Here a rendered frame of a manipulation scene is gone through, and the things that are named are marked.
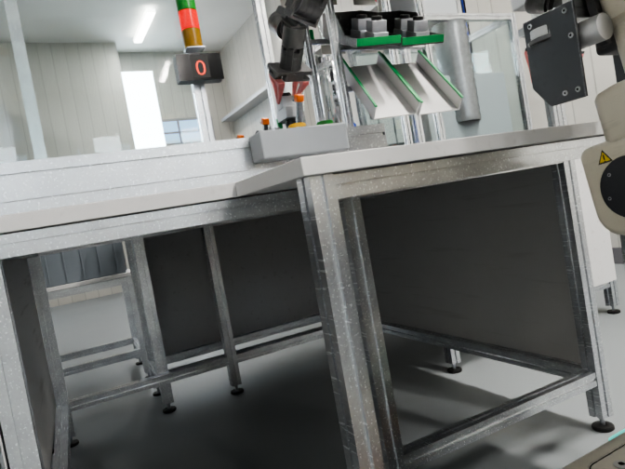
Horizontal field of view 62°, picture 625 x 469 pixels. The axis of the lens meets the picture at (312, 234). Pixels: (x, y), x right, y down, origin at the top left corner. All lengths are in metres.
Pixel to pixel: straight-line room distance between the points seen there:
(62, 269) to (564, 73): 2.66
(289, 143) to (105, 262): 2.13
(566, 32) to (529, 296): 1.05
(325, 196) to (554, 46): 0.48
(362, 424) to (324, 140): 0.60
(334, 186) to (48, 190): 0.55
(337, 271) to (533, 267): 1.09
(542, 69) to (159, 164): 0.75
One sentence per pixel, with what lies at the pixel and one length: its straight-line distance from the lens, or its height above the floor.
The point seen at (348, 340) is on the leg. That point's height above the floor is 0.56.
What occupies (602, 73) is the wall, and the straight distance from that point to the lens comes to 4.42.
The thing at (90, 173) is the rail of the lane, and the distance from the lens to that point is 1.11.
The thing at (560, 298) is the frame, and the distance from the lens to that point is 1.81.
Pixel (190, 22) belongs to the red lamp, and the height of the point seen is 1.32.
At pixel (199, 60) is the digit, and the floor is 1.22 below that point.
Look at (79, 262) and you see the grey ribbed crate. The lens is 3.13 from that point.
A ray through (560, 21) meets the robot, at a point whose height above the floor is 1.02.
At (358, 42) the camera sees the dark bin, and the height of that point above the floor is 1.20.
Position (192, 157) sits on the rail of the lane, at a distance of 1.14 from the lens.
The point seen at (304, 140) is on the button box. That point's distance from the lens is 1.15.
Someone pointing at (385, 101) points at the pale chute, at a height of 1.04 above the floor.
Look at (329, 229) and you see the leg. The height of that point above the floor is 0.74.
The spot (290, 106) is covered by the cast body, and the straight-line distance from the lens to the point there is 1.40.
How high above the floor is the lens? 0.78
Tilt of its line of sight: 3 degrees down
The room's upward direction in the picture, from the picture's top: 10 degrees counter-clockwise
